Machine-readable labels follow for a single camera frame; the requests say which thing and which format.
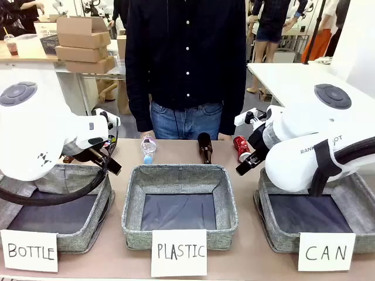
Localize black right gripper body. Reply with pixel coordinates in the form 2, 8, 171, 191
247, 124, 270, 156

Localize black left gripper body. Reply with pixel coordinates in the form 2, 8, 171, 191
63, 139, 110, 165

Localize red Coca-Cola can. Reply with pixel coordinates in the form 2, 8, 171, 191
233, 135, 253, 163

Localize clear plastic water bottle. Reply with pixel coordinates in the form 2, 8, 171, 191
140, 133, 159, 165

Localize person's right forearm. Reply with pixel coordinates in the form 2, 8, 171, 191
125, 84, 154, 133

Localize person's left forearm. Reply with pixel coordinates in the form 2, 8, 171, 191
219, 84, 246, 136

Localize colourful drink can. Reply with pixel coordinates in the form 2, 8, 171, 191
101, 135, 117, 153

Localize grey fabric basket labelled plastic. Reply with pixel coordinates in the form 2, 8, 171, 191
121, 163, 239, 251

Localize grey fabric basket labelled bottle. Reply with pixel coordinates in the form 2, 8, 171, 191
0, 163, 115, 254

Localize grey fabric basket labelled can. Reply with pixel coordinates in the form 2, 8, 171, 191
253, 167, 375, 254

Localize black mesh basket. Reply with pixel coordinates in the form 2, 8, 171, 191
39, 34, 60, 55

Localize white paper label CAN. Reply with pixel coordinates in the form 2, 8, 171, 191
298, 232, 356, 272

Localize white table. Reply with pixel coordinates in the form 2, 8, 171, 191
247, 60, 375, 108

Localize flat closed cardboard box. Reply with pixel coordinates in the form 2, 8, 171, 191
64, 55, 117, 74
54, 45, 109, 63

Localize white paper label PLASTIC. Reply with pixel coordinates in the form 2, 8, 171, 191
151, 229, 208, 277

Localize person in dark shirt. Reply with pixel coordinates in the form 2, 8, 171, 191
125, 0, 247, 141

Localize wooden side table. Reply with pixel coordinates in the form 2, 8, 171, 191
0, 40, 67, 64

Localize white paper label BOTTLE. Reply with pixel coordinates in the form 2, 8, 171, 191
0, 229, 59, 273

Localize bystander in blue shorts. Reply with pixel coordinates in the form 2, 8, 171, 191
246, 0, 309, 102

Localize bystander in orange skirt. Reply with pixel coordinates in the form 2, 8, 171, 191
301, 0, 339, 63

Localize open cardboard box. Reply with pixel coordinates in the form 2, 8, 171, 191
56, 15, 112, 50

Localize white storage container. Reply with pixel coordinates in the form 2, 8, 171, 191
13, 34, 45, 58

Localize black tripod pole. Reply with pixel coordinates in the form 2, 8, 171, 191
302, 0, 328, 65

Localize white plastic crate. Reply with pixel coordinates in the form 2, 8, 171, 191
33, 21, 58, 39

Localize plastic cup with drink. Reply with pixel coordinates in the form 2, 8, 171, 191
3, 33, 19, 57

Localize bystander in black top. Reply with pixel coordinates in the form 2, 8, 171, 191
0, 0, 45, 40

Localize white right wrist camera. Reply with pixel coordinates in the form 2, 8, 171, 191
234, 108, 268, 127

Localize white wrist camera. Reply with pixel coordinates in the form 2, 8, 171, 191
91, 108, 121, 131
234, 108, 268, 127

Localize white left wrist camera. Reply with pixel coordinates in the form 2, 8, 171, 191
91, 108, 121, 131

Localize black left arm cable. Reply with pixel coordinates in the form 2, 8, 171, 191
0, 116, 121, 207

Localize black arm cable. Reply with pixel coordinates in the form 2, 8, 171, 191
0, 116, 121, 207
333, 136, 375, 165

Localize black strap on right arm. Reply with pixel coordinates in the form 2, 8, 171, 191
307, 139, 338, 197

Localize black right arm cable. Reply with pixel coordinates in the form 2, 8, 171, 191
333, 136, 375, 165

